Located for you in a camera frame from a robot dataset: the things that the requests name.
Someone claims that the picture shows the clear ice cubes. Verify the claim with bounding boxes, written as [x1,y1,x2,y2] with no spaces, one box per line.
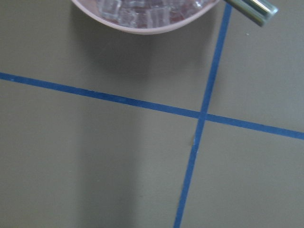
[96,0,212,29]

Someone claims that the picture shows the pink bowl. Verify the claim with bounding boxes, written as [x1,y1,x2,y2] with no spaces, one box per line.
[72,0,219,35]

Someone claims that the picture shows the metal ice scoop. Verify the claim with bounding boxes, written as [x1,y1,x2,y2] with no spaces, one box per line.
[225,0,278,27]

